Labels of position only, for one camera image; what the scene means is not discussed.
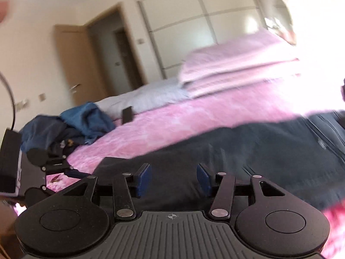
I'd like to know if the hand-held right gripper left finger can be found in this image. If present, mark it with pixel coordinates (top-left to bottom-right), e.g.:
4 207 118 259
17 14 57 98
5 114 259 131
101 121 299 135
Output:
57 163 152 221

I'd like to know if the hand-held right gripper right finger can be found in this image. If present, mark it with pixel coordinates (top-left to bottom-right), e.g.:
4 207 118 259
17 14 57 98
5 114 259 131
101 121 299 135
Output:
196 163 287 220

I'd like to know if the dark grey garment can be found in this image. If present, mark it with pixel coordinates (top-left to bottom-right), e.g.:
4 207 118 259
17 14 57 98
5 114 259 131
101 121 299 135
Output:
92 110 345 211

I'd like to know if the navy crumpled garment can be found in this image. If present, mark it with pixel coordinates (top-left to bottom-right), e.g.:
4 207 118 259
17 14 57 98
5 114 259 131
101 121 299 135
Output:
20 115 84 155

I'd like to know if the blue crumpled garment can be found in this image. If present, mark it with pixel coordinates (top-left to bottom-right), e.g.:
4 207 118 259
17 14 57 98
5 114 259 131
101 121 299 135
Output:
60 102 117 145

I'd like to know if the pink fluffy bed blanket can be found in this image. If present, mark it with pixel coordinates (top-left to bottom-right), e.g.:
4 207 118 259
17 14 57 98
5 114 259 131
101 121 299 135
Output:
12 79 345 259

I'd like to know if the black phone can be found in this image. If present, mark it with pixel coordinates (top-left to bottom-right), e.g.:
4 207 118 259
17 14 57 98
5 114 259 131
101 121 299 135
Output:
121 106 134 124

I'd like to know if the grey pillow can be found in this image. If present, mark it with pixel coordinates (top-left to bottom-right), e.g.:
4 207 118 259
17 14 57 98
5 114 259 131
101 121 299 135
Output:
95 76 190 114

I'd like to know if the wooden door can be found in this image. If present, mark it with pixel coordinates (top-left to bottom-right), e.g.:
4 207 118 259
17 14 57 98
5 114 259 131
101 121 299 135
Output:
53 24 104 106

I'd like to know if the folded light pink quilt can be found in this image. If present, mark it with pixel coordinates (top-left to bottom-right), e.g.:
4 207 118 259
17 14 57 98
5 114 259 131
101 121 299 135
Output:
179 28 302 98

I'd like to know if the white sliding wardrobe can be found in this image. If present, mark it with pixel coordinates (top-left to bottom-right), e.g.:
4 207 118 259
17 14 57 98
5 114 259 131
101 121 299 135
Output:
137 0 270 79

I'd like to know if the black cable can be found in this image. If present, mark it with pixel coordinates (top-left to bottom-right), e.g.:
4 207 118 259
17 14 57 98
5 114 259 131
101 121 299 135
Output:
0 72 16 130

